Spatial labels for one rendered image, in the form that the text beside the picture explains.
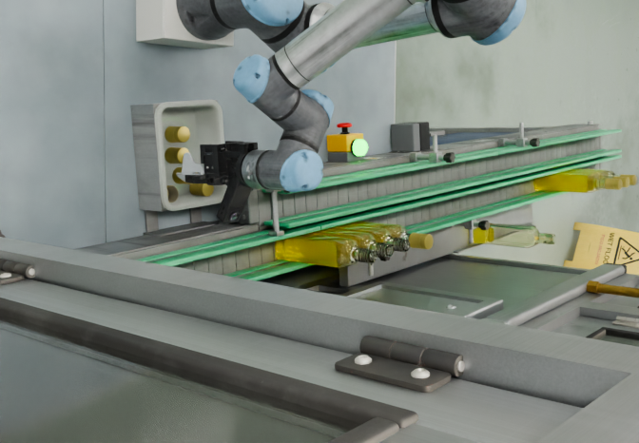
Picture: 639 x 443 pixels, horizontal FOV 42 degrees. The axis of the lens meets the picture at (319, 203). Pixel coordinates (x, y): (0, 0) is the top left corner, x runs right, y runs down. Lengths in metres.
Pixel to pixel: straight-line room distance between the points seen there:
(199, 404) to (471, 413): 0.13
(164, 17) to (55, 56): 0.23
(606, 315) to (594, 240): 3.26
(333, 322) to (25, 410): 0.17
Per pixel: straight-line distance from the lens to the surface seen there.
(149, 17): 1.77
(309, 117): 1.52
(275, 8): 1.61
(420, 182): 2.29
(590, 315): 1.89
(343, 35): 1.41
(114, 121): 1.76
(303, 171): 1.48
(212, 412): 0.40
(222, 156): 1.63
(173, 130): 1.78
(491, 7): 1.45
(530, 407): 0.39
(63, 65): 1.70
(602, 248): 5.09
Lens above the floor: 2.21
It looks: 42 degrees down
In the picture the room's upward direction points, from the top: 94 degrees clockwise
